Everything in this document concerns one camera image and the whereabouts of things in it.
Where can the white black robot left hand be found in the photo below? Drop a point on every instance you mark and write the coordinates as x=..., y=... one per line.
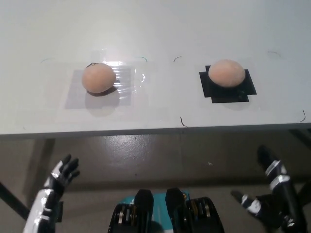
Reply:
x=42, y=201

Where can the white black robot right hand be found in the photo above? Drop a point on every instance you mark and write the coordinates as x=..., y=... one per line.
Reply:
x=281, y=187

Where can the beige dumpling toy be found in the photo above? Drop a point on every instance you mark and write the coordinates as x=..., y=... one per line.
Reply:
x=97, y=77
x=226, y=72

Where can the clear glossy tape sheet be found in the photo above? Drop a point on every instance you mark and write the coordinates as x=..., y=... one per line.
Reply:
x=126, y=75

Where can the black teal robot torso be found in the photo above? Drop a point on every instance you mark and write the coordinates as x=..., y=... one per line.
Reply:
x=170, y=213

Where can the black square tape patch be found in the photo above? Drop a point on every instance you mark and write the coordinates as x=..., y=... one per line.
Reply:
x=228, y=95

